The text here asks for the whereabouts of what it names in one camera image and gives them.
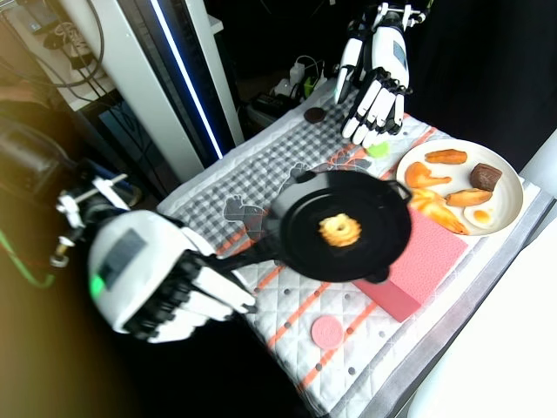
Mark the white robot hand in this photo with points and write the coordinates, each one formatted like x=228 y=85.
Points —
x=387 y=56
x=130 y=278

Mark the black frying pan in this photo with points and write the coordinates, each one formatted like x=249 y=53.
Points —
x=370 y=257

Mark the red cube box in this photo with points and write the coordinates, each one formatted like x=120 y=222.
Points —
x=431 y=257

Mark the green plug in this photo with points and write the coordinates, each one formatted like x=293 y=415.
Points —
x=309 y=85

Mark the white charger plug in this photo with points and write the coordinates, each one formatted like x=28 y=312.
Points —
x=297 y=73

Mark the green round disc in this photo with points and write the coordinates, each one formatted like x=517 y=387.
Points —
x=377 y=150

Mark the brown round disc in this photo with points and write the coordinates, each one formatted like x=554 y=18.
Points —
x=313 y=115

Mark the white power strip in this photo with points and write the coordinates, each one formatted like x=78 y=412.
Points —
x=287 y=89

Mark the black power adapter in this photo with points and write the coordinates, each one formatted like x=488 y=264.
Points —
x=266 y=103

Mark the brown toy steak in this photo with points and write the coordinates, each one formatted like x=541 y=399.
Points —
x=485 y=176

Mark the grey quilt with bear print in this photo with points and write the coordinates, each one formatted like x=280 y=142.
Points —
x=261 y=165

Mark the toy egg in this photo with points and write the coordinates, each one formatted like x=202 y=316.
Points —
x=478 y=215

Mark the white round plate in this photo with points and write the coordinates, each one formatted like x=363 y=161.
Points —
x=509 y=204

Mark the white pillar with blue light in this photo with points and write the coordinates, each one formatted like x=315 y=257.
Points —
x=143 y=87

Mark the pink round disc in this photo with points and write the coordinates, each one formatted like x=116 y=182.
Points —
x=327 y=332

